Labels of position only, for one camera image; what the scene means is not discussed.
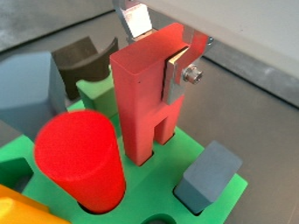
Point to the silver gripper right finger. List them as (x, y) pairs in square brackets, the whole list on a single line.
[(180, 70)]

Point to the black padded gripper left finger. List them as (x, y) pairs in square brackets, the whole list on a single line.
[(134, 19)]

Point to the red double-square block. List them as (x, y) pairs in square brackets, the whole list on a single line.
[(146, 119)]

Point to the blue square block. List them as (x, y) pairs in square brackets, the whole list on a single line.
[(206, 177)]

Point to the green shape sorting board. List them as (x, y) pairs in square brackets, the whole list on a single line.
[(148, 199)]

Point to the black curved holder stand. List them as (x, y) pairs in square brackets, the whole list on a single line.
[(80, 62)]

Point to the green arch block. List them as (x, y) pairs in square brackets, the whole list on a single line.
[(97, 95)]

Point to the blue pentagon block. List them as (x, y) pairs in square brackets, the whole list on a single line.
[(32, 92)]

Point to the red cylinder block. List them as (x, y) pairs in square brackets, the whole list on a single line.
[(76, 154)]

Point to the yellow star block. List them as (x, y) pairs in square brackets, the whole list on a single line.
[(21, 210)]

